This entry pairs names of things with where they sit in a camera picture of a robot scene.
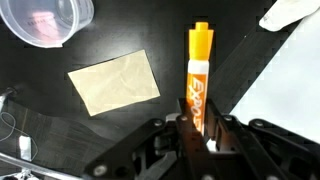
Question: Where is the tan paper sheet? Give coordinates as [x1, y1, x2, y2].
[67, 49, 161, 117]

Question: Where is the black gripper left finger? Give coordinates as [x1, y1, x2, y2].
[83, 97, 214, 180]

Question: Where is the thin grey cable loop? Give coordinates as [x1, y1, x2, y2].
[0, 111, 38, 162]

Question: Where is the clear plastic measuring cup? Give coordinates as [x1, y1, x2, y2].
[0, 0, 95, 49]

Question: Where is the black cart table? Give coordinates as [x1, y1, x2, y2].
[0, 0, 291, 158]

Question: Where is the crumpled white cloth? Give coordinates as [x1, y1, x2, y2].
[258, 0, 320, 33]

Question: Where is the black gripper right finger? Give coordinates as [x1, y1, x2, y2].
[204, 99, 320, 180]

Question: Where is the orange Expo marker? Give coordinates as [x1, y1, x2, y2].
[185, 21, 215, 136]

